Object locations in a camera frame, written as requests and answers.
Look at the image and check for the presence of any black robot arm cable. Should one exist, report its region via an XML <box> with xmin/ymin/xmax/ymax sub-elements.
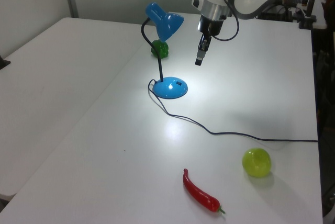
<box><xmin>221</xmin><ymin>0</ymin><xmax>240</xmax><ymax>42</ymax></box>

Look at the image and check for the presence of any red toy chili pepper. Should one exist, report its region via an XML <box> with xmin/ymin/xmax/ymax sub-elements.
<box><xmin>182</xmin><ymin>168</ymin><xmax>226</xmax><ymax>216</ymax></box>

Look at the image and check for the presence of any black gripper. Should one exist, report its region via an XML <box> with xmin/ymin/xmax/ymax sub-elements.
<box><xmin>195</xmin><ymin>16</ymin><xmax>227</xmax><ymax>66</ymax></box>

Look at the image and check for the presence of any black camera pole with clamp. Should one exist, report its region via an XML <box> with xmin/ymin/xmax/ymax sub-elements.
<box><xmin>299</xmin><ymin>0</ymin><xmax>322</xmax><ymax>30</ymax></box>

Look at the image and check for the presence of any blue desk lamp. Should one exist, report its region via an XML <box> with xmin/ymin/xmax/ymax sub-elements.
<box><xmin>141</xmin><ymin>2</ymin><xmax>189</xmax><ymax>100</ymax></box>

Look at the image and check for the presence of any green toy bell pepper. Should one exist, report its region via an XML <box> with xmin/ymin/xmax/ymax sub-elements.
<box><xmin>150</xmin><ymin>39</ymin><xmax>170</xmax><ymax>59</ymax></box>

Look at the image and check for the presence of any small black table bracket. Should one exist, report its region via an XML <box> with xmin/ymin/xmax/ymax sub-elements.
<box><xmin>0</xmin><ymin>55</ymin><xmax>12</xmax><ymax>70</ymax></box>

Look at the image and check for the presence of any black lamp power cable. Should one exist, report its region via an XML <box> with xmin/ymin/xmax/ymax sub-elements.
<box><xmin>148</xmin><ymin>79</ymin><xmax>319</xmax><ymax>143</ymax></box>

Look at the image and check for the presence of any green toy apple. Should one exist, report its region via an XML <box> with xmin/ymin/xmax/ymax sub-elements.
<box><xmin>242</xmin><ymin>147</ymin><xmax>272</xmax><ymax>178</ymax></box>

